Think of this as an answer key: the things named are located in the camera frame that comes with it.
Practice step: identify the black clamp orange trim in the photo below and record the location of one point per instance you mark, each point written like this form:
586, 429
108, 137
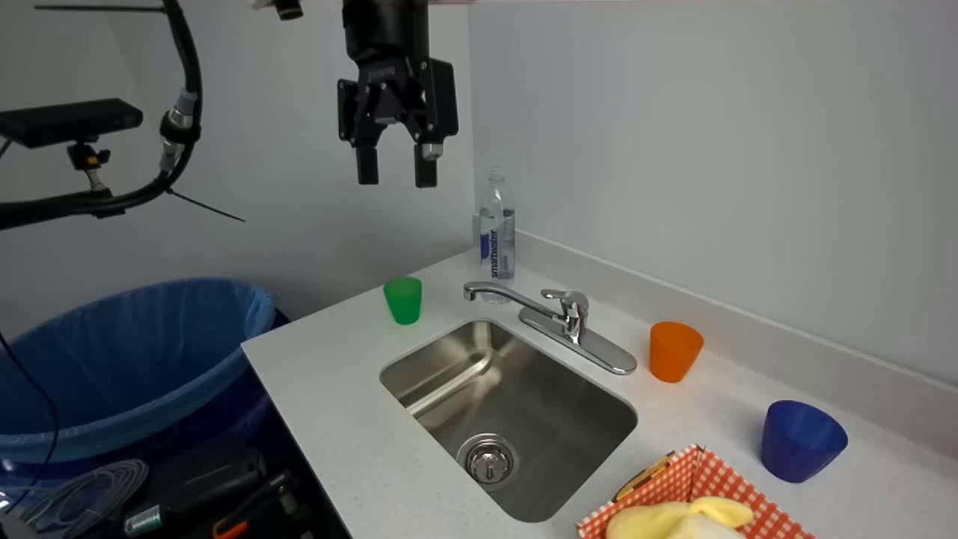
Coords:
233, 528

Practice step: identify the blue plastic cup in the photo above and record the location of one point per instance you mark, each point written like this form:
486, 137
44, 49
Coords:
798, 443

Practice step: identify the grey round plastic object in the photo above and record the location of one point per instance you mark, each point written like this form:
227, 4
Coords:
78, 498

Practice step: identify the metal sink drain strainer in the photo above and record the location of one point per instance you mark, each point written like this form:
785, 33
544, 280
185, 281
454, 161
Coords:
486, 458

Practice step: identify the yellow food items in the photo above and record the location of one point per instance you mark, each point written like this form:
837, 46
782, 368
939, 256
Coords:
668, 521

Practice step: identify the green plastic cup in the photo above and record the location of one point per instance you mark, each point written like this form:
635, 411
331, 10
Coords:
403, 301

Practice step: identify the chrome sink faucet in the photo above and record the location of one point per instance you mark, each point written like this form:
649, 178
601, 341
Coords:
557, 322

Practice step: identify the red checkered cardboard basket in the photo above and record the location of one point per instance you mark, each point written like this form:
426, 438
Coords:
719, 479

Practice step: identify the black bar stereo camera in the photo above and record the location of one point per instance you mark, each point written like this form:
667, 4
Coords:
69, 121

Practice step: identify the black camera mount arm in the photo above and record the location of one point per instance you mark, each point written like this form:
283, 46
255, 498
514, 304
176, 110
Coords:
62, 206

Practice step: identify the blue lined trash bin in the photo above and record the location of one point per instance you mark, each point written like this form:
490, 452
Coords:
120, 349

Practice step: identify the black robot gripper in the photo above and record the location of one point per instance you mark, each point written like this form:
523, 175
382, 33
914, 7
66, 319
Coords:
393, 78

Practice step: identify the orange plastic cup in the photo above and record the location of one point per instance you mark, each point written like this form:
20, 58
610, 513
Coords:
674, 353

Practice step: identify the stainless steel sink basin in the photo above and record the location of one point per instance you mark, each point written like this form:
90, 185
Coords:
541, 419

